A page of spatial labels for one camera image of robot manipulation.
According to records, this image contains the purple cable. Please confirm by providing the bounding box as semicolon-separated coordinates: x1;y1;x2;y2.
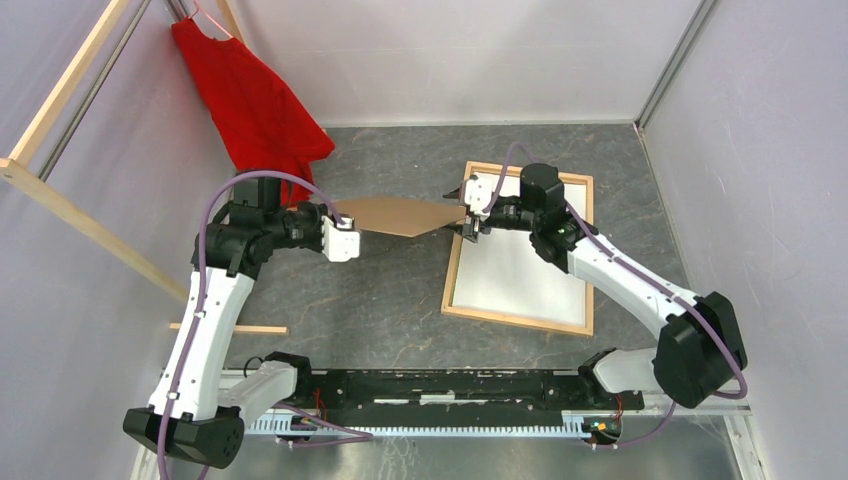
480;141;750;452
155;170;376;480

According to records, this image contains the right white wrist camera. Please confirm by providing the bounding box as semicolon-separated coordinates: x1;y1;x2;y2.
460;174;494;216

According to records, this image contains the aluminium rail base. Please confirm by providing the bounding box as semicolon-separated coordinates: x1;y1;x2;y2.
129;368;773;480

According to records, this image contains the brown cardboard backing board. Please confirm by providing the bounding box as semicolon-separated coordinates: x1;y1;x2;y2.
335;196;466;238

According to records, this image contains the wooden picture frame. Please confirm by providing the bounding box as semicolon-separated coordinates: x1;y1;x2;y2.
440;160;596;338

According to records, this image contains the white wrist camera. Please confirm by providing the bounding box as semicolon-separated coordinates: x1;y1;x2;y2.
460;174;494;216
321;216;361;263

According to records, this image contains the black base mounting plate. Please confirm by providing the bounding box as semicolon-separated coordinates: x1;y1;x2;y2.
284;369;645;428

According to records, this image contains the printed colour photo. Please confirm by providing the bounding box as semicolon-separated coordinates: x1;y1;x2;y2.
450;173;590;327

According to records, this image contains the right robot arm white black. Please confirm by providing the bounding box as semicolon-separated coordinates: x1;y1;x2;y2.
453;163;749;409

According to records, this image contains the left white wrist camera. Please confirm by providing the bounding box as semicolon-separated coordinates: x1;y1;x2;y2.
321;216;361;263

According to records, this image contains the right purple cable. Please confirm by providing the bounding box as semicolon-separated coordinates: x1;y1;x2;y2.
480;141;750;452

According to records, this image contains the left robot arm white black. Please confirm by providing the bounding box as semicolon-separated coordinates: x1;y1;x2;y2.
123;170;360;479

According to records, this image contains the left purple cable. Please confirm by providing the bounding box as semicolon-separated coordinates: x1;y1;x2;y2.
155;170;376;480

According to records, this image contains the wooden clothes rack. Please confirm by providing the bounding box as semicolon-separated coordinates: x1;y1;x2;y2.
0;0;293;337

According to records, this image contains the red hanging shirt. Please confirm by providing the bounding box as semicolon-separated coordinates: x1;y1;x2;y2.
171;19;335;183

